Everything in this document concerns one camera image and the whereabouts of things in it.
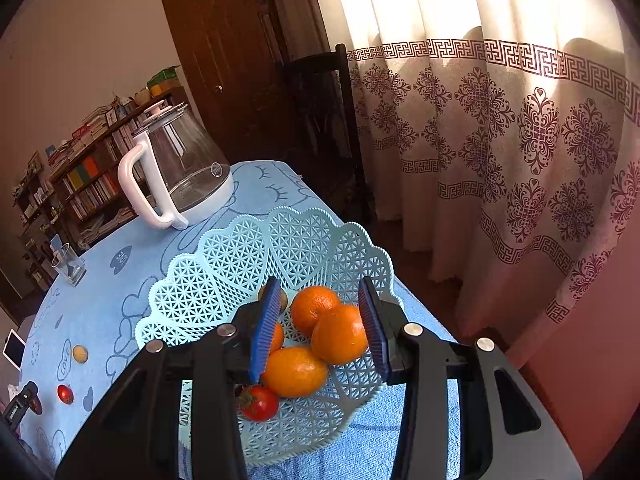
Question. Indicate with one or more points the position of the dark wooden chair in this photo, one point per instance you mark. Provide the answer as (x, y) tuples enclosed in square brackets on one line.
[(320, 110)]

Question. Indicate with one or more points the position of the small yellow fruit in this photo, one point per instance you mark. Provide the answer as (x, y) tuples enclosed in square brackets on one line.
[(80, 353)]

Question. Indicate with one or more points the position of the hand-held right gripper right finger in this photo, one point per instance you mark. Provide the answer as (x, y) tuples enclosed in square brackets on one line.
[(374, 330)]

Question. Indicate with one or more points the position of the red tomato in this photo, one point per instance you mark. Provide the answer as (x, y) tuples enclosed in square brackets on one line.
[(65, 393), (260, 404)]

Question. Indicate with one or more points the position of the beige jar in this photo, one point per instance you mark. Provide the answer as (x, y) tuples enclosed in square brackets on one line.
[(142, 95)]

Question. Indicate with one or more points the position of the light blue plastic lattice basket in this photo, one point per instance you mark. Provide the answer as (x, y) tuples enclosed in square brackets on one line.
[(240, 260)]

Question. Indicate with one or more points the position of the wooden bookshelf with books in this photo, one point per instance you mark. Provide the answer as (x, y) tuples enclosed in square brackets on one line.
[(90, 180)]

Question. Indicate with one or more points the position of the brown wooden door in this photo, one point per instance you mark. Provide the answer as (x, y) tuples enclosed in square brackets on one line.
[(225, 60)]

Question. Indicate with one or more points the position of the pile of books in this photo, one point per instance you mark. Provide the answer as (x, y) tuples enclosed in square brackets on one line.
[(80, 135)]

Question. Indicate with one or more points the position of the round orange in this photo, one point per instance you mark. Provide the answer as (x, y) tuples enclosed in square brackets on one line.
[(315, 307), (340, 332), (276, 337)]

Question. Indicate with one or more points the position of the small brown fruit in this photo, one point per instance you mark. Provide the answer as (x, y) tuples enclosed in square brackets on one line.
[(284, 301)]

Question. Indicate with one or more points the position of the oval orange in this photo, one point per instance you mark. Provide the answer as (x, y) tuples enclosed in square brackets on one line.
[(295, 371)]

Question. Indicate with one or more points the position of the clear drinking glass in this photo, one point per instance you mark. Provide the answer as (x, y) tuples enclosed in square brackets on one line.
[(70, 267)]

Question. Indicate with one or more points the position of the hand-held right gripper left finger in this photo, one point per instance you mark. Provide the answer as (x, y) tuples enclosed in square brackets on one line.
[(265, 330)]

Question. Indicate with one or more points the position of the small wooden shelf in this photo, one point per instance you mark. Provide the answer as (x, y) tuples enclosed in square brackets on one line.
[(32, 210)]

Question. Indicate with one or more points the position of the white tablet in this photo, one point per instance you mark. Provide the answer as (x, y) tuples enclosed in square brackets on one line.
[(13, 349)]

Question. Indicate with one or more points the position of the green box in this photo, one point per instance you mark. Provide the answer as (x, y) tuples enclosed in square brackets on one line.
[(162, 77)]

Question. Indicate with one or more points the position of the cream patterned curtain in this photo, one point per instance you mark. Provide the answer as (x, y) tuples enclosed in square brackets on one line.
[(500, 110)]

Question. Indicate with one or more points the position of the blue heart print tablecloth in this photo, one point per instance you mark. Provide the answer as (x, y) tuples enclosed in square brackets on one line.
[(100, 310)]

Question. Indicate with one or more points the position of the blue card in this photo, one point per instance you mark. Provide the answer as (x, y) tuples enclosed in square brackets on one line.
[(55, 249)]

